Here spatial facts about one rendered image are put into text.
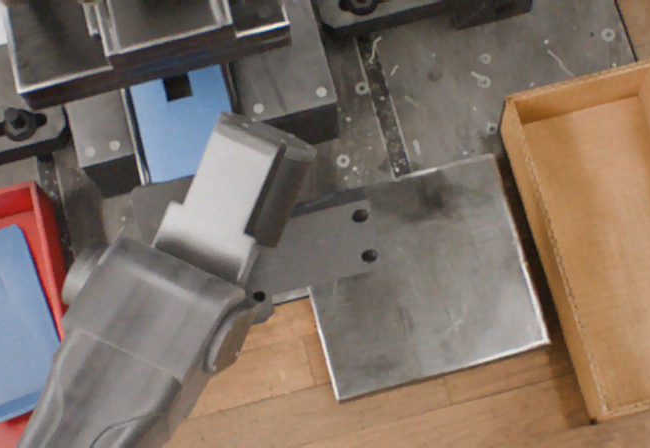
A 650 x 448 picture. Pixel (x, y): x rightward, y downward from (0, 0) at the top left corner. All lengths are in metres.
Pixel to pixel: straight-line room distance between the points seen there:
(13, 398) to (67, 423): 0.44
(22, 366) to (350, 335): 0.26
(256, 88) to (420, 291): 0.20
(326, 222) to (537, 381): 0.32
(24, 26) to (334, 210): 0.25
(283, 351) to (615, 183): 0.30
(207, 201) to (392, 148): 0.41
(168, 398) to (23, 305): 0.46
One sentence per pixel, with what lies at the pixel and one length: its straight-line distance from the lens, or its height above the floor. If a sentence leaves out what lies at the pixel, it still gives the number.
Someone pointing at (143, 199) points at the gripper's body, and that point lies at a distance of 0.82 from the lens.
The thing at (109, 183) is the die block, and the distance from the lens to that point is 1.07.
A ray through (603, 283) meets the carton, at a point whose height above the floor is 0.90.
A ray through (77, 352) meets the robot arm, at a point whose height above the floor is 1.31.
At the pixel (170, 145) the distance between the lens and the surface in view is 1.01.
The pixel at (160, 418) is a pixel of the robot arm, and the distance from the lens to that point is 0.64.
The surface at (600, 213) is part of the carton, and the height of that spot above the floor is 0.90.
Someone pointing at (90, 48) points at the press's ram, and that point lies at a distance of 0.88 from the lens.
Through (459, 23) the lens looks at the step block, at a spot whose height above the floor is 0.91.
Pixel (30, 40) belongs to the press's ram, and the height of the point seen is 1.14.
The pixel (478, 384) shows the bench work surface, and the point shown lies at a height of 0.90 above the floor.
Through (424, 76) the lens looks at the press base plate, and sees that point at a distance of 1.11.
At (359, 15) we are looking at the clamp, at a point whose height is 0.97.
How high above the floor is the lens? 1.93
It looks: 74 degrees down
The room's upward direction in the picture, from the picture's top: 10 degrees counter-clockwise
